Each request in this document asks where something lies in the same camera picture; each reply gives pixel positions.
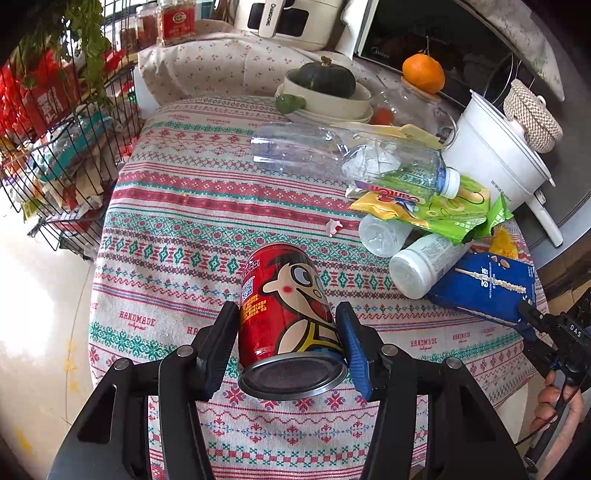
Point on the person's right hand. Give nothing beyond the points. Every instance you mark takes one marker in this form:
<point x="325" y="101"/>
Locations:
<point x="547" y="406"/>

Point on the white kitchen appliance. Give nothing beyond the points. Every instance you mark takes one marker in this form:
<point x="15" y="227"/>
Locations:
<point x="295" y="23"/>

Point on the orange fruit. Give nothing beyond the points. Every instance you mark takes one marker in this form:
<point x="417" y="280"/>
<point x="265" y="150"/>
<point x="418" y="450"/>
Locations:
<point x="423" y="74"/>

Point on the large clear plastic bottle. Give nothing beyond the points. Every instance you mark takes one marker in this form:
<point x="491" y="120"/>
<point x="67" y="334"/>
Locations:
<point x="323" y="152"/>

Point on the red cartoon drink can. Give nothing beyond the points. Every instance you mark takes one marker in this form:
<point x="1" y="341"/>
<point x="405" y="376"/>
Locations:
<point x="286" y="304"/>

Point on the red packets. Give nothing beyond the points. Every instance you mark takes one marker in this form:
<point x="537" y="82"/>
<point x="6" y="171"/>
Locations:
<point x="41" y="97"/>

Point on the small paper scrap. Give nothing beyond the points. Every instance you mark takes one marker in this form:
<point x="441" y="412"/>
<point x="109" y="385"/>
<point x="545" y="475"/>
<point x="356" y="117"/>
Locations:
<point x="333" y="227"/>

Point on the leafy green plant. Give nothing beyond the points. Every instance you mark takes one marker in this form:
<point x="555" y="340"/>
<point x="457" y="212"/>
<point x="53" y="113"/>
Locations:
<point x="87" y="37"/>

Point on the white jug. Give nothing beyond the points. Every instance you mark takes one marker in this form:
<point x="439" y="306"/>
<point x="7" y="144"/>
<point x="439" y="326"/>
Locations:
<point x="353" y="32"/>

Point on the patterned woven tablecloth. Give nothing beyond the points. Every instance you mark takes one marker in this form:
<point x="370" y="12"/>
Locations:
<point x="184" y="230"/>

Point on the small yellow packet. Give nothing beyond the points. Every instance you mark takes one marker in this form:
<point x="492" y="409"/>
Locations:
<point x="503" y="244"/>

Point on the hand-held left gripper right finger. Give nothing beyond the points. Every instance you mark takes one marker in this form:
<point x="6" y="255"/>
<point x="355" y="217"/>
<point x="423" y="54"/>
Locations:
<point x="353" y="353"/>

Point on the small clear cup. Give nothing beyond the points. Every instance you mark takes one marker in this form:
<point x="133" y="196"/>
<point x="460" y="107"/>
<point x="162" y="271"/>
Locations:
<point x="381" y="235"/>

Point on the frosted white plastic bottle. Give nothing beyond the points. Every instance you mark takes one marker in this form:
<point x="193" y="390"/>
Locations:
<point x="411" y="272"/>

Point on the cream ceramic bowl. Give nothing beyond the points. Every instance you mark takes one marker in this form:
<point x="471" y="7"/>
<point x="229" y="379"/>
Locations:
<point x="332" y="108"/>

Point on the small orange tomato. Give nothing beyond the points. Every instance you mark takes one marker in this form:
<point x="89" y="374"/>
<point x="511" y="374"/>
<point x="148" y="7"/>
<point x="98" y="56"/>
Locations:
<point x="381" y="116"/>

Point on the black microwave oven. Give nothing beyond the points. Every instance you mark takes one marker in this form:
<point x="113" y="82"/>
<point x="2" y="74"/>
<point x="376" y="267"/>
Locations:
<point x="415" y="32"/>

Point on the green squash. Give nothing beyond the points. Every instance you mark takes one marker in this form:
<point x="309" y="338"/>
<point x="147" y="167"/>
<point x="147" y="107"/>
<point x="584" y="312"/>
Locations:
<point x="325" y="78"/>

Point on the clear glass jar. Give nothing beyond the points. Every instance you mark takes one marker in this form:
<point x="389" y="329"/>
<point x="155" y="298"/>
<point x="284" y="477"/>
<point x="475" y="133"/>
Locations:
<point x="415" y="108"/>

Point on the white electric pot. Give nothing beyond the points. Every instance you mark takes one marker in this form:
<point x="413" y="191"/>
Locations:
<point x="489" y="152"/>

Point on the small green vegetable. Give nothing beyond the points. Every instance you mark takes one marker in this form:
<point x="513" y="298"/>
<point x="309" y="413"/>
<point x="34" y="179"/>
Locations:
<point x="291" y="104"/>

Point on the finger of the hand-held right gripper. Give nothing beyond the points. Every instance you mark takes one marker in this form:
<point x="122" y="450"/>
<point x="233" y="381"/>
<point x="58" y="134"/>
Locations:
<point x="538" y="350"/>
<point x="538" y="316"/>

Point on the floral cloth cover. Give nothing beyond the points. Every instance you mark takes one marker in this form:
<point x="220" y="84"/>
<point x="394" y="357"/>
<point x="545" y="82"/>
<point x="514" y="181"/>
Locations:
<point x="221" y="64"/>
<point x="526" y="32"/>

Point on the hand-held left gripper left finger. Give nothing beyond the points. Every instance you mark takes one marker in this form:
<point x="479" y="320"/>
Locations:
<point x="222" y="353"/>

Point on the red label jar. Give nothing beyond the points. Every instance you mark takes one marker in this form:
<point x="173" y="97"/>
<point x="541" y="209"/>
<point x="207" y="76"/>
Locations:
<point x="178" y="21"/>

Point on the blue snack box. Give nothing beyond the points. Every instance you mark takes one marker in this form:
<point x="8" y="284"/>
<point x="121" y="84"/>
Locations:
<point x="480" y="286"/>

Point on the yellow-green snack wrapper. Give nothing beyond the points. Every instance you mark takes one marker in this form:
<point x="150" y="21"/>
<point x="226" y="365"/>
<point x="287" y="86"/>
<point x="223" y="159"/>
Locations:
<point x="443" y="212"/>

